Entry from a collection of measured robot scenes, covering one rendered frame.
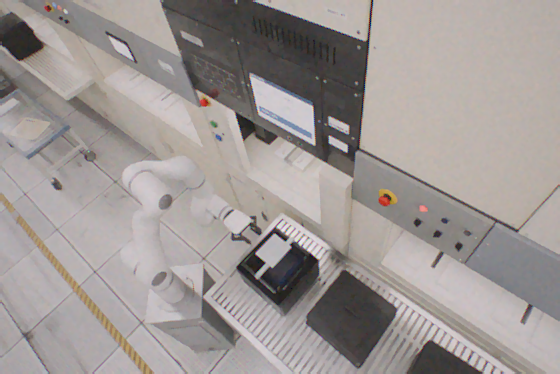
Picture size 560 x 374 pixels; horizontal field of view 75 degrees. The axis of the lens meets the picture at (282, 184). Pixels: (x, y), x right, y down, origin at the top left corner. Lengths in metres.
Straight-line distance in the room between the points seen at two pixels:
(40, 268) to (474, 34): 3.26
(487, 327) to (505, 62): 1.19
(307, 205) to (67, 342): 1.97
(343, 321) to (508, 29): 1.25
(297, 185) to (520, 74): 1.35
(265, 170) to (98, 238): 1.73
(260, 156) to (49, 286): 1.99
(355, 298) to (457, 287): 0.44
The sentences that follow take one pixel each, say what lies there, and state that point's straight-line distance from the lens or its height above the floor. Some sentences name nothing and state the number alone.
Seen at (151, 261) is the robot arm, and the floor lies 1.21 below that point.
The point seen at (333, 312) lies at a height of 0.86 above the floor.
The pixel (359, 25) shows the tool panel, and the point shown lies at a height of 1.99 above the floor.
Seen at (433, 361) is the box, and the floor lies 1.01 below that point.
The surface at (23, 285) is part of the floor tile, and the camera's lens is 3.49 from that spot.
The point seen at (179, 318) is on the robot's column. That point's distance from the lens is 1.91.
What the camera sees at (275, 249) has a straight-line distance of 1.55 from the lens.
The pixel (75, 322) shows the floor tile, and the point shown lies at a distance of 3.10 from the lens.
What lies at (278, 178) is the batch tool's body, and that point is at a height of 0.87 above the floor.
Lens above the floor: 2.48
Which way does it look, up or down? 55 degrees down
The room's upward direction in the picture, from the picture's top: 11 degrees counter-clockwise
